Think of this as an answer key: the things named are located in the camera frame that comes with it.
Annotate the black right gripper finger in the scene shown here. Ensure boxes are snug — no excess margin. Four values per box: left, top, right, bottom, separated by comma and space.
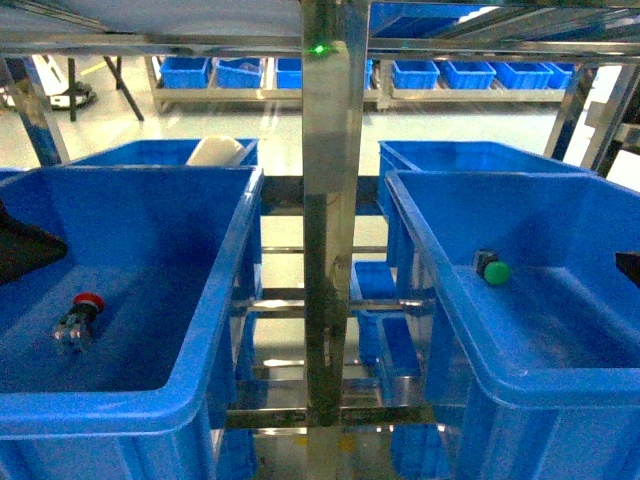
1, 203, 68, 285
615, 251, 640, 287

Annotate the red mushroom push button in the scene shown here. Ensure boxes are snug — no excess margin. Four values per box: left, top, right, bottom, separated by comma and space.
51, 292, 106, 352

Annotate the green mushroom push button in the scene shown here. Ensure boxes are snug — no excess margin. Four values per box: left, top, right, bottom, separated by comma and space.
473, 249, 511, 286

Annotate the blue shelf container right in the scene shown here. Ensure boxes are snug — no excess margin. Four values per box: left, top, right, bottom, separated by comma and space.
386, 171, 639, 479

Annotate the blue shelf container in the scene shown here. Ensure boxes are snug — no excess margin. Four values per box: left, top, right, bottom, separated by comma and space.
386, 171, 639, 479
1, 166, 264, 479

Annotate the blue shelf container left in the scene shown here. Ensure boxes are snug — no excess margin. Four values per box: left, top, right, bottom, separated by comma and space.
1, 166, 264, 479

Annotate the rear blue container left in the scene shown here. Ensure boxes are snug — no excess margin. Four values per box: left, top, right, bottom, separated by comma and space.
71, 138, 258, 167

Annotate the white object in rear bin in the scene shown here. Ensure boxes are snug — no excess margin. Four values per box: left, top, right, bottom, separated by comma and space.
186, 135, 244, 167

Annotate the rear blue container right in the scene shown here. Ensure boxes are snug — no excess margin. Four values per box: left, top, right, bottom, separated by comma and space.
377, 140, 594, 220

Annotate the steel shelf rack frame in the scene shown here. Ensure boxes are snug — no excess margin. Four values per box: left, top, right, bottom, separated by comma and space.
1, 1, 632, 479

